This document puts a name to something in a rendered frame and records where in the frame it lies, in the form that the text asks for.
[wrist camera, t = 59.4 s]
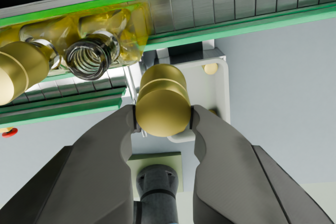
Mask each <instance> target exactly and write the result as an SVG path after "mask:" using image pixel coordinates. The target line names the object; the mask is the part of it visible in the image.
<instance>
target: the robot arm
mask: <svg viewBox="0 0 336 224"><path fill-rule="evenodd" d="M135 107H136V105H133V104H127V105H125V106H123V107H122V108H120V109H118V110H117V111H115V112H114V113H112V114H110V115H109V116H107V117H106V118H104V119H103V120H101V121H99V122H98V123H96V124H95V125H94V126H92V127H91V128H90V129H89V130H87V131H86V132H85V133H84V134H83V135H82V136H81V137H80V138H79V139H78V140H77V141H76V142H75V143H74V144H73V145H66V146H64V147H63V148H62V149H61V150H60V151H59V152H58V153H57V154H56V155H55V156H54V157H53V158H52V159H51V160H50V161H49V162H47V163H46V164H45V165H44V166H43V167H42V168H41V169H40V170H39V171H38V172H37V173H36V174H35V175H34V176H33V177H32V178H31V179H30V180H29V181H28V182H27V183H26V184H25V185H24V186H23V187H22V188H21V189H20V190H19V191H18V192H17V193H16V194H15V195H14V196H13V197H12V198H11V199H10V200H9V201H8V202H7V203H6V204H5V205H4V206H3V207H2V208H1V209H0V224H179V219H178V210H177V202H176V195H177V190H178V186H179V178H178V174H177V172H176V171H175V170H174V169H173V168H172V167H170V166H168V165H164V164H153V165H149V166H147V167H145V168H143V169H142V170H141V171H140V172H139V173H138V174H137V176H136V189H137V192H138V196H139V199H140V201H136V200H134V196H133V185H132V174H131V169H130V167H129V166H128V165H127V164H126V163H127V161H128V159H129V158H130V156H131V155H132V153H133V152H132V140H131V134H132V133H133V132H134V130H136V129H137V120H136V108H135ZM189 129H190V130H192V131H193V133H194V134H195V143H194V155H195V156H196V157H197V159H198V161H199V162H200V164H199V165H198V166H197V167H196V170H195V179H194V188H193V198H192V206H193V223H194V224H335V223H334V222H333V221H332V220H331V218H330V217H329V216H328V215H327V214H326V212H325V211H324V210H323V209H322V208H321V207H320V206H319V204H318V203H317V202H316V201H315V200H314V199H313V198H312V197H311V196H310V195H309V194H308V193H307V192H306V191H305V190H304V189H303V188H302V187H301V186H300V185H299V184H298V183H297V182H296V181H295V180H294V179H293V178H292V177H291V176H290V175H289V174H288V173H287V172H286V171H285V170H284V169H283V168H282V167H281V166H280V165H279V164H278V163H277V162H276V161H275V160H274V159H273V158H272V157H271V156H270V155H269V154H268V153H267V152H266V151H265V150H264V149H263V148H262V147H261V146H260V145H252V144H251V143H250V142H249V141H248V140H247V139H246V138H245V137H244V136H243V135H242V134H241V133H240V132H239V131H238V130H237V129H235V128H234V127H233V126H232V125H230V124H229V123H227V122H226V121H224V120H223V119H221V118H220V117H218V116H217V115H215V114H214V113H212V112H210V111H209V110H207V109H206V108H204V107H203V106H201V105H199V104H194V105H191V116H190V121H189Z"/></svg>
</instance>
